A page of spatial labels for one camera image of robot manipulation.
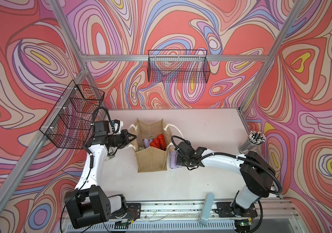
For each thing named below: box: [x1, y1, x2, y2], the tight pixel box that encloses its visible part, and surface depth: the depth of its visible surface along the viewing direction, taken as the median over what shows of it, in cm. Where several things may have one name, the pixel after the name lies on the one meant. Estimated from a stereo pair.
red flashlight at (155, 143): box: [149, 138, 162, 149], surface depth 91 cm
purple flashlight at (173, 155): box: [169, 149, 178, 169], surface depth 88 cm
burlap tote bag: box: [132, 117, 172, 173], surface depth 84 cm
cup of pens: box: [238, 130, 267, 154], surface depth 86 cm
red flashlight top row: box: [157, 133, 167, 151], surface depth 95 cm
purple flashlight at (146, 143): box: [143, 138, 150, 150], surface depth 98 cm
